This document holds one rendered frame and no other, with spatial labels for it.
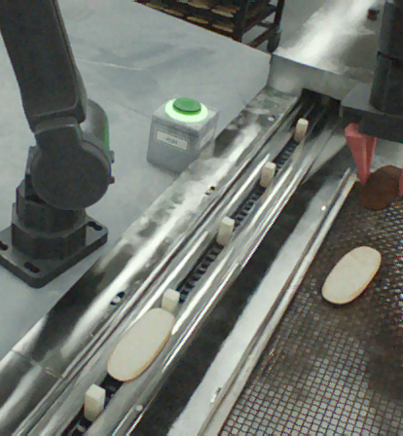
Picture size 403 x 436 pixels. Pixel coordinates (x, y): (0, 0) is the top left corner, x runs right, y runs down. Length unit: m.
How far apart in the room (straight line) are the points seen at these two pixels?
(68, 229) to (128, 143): 0.27
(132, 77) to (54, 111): 0.52
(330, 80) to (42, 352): 0.64
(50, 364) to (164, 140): 0.40
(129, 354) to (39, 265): 0.17
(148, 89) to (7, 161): 0.31
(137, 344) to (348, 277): 0.21
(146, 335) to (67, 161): 0.18
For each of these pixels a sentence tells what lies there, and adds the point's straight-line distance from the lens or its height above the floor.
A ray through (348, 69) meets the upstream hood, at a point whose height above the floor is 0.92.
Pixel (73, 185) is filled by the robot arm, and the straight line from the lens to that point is 0.67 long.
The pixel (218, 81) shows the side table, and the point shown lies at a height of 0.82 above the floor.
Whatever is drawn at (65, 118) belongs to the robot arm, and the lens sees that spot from 0.64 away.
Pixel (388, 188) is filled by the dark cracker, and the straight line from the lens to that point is 0.76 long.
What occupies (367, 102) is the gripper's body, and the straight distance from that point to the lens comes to 0.72.
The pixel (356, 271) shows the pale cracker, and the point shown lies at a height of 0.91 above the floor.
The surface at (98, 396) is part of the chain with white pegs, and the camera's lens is 0.58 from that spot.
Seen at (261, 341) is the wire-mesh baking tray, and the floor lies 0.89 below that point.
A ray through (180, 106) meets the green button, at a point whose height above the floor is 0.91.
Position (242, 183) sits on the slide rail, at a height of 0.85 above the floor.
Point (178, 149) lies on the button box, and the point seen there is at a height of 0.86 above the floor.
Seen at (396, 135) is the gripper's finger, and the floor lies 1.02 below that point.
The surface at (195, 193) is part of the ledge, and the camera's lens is 0.82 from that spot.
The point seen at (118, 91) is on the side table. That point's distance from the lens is 1.10.
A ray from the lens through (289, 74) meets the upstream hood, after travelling 1.08.
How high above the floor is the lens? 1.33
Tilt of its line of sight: 37 degrees down
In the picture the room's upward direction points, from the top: 7 degrees clockwise
